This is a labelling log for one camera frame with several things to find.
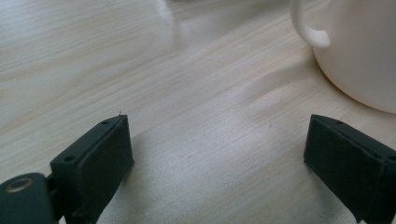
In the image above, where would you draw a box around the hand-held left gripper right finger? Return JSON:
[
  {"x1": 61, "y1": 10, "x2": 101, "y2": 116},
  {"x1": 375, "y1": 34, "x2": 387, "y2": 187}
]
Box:
[{"x1": 303, "y1": 114, "x2": 396, "y2": 224}]

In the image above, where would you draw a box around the white mug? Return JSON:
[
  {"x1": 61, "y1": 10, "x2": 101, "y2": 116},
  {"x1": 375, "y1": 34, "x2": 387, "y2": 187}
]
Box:
[{"x1": 289, "y1": 0, "x2": 396, "y2": 115}]

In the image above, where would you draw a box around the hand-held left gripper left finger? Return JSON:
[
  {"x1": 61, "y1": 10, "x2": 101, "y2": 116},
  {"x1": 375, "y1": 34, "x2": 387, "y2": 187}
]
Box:
[{"x1": 49, "y1": 114, "x2": 135, "y2": 224}]

